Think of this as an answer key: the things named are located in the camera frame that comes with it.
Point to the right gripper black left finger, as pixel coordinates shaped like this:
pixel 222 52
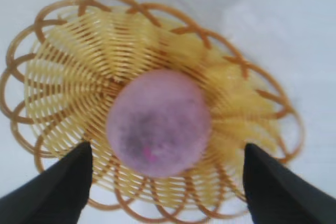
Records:
pixel 52 190

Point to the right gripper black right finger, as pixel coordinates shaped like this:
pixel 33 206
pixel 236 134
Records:
pixel 281 192

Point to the yellow woven wicker basket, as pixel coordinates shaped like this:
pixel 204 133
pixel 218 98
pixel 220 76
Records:
pixel 73 77

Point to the pink peach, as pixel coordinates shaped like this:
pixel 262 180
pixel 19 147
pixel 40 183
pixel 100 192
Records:
pixel 157 121

